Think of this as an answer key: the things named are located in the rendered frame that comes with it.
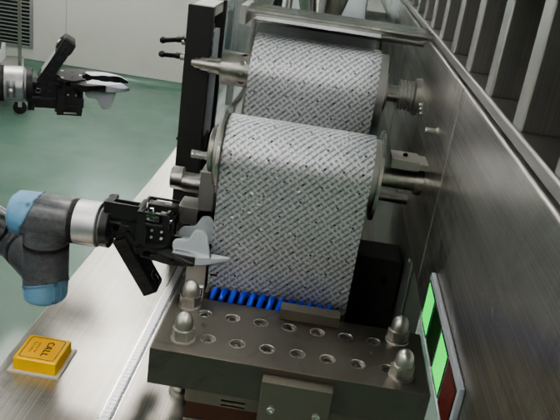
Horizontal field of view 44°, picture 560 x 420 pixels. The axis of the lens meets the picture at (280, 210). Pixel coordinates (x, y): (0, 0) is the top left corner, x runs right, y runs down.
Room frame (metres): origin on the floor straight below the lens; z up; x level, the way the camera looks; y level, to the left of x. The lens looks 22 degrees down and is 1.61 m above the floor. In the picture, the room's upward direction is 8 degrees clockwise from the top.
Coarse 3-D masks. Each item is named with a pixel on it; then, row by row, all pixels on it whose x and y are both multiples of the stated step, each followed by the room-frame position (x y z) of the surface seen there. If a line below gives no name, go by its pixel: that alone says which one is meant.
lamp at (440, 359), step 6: (438, 342) 0.68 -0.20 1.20; (438, 348) 0.68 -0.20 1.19; (444, 348) 0.65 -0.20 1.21; (438, 354) 0.67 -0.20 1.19; (444, 354) 0.65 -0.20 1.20; (438, 360) 0.66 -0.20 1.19; (444, 360) 0.64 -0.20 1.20; (432, 366) 0.68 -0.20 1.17; (438, 366) 0.66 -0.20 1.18; (444, 366) 0.63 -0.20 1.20; (432, 372) 0.67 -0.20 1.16; (438, 372) 0.65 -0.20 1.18; (438, 378) 0.64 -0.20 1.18; (438, 384) 0.64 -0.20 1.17
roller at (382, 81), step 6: (384, 54) 1.33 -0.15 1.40; (384, 60) 1.30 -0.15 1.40; (384, 66) 1.29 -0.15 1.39; (384, 72) 1.28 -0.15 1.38; (384, 78) 1.27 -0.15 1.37; (378, 84) 1.27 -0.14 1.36; (384, 84) 1.27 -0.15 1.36; (378, 90) 1.26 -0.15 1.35; (384, 90) 1.26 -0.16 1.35; (378, 96) 1.26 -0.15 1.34; (378, 102) 1.26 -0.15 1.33; (378, 108) 1.26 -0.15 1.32; (372, 114) 1.27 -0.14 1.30; (378, 114) 1.27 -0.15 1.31; (372, 120) 1.28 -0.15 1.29; (378, 120) 1.28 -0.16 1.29; (372, 126) 1.30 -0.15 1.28
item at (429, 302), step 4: (428, 288) 0.80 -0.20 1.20; (428, 292) 0.80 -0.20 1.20; (428, 296) 0.79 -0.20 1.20; (432, 296) 0.77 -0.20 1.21; (428, 300) 0.79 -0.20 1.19; (432, 300) 0.76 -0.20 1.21; (424, 304) 0.80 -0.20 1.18; (428, 304) 0.78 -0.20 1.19; (432, 304) 0.76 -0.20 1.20; (424, 308) 0.80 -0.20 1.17; (428, 308) 0.77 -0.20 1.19; (424, 312) 0.79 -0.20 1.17; (428, 312) 0.77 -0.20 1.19; (424, 316) 0.79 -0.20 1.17; (428, 316) 0.76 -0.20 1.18; (424, 320) 0.78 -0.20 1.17; (428, 320) 0.76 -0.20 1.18; (424, 324) 0.78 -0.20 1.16; (424, 328) 0.77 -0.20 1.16
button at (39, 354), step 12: (36, 336) 0.97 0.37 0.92; (24, 348) 0.93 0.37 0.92; (36, 348) 0.94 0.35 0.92; (48, 348) 0.94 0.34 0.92; (60, 348) 0.95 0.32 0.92; (24, 360) 0.91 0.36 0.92; (36, 360) 0.91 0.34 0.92; (48, 360) 0.91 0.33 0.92; (60, 360) 0.92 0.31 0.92; (48, 372) 0.90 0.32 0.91
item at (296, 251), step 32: (224, 192) 1.03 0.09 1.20; (224, 224) 1.03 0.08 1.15; (256, 224) 1.03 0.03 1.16; (288, 224) 1.02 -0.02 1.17; (320, 224) 1.02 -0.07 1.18; (352, 224) 1.02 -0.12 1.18; (256, 256) 1.02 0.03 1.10; (288, 256) 1.02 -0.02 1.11; (320, 256) 1.02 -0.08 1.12; (352, 256) 1.02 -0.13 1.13; (256, 288) 1.02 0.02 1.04; (288, 288) 1.02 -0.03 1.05; (320, 288) 1.02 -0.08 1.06
